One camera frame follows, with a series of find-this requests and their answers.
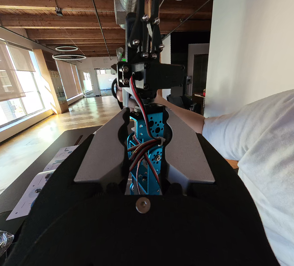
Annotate scattered clear parts bags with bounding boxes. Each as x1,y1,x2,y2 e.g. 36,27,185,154
0,230,15,259

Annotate large ring ceiling lamp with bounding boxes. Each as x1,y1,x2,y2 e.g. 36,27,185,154
52,54,87,61

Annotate dark desk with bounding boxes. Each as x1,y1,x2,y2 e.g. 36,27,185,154
0,128,104,234

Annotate person's right hand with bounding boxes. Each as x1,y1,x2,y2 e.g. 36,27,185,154
116,88,140,108

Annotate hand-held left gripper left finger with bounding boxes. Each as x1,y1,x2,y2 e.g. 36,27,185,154
74,108,130,186

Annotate small ring ceiling lamp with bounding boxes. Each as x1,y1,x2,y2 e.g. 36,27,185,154
55,45,79,52

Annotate printed instruction sheet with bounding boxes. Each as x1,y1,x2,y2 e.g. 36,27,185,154
6,145,79,221

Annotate blue toy robot arm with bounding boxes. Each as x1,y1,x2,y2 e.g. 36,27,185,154
111,0,185,196

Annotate black office chair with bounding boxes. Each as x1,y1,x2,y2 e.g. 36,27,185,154
166,94,197,112

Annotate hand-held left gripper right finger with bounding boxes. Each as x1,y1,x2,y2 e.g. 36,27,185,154
161,108,216,186

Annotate servo wire bundle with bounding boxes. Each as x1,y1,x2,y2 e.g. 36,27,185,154
126,76,166,196

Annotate roller blind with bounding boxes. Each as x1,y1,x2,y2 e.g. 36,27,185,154
0,41,36,102

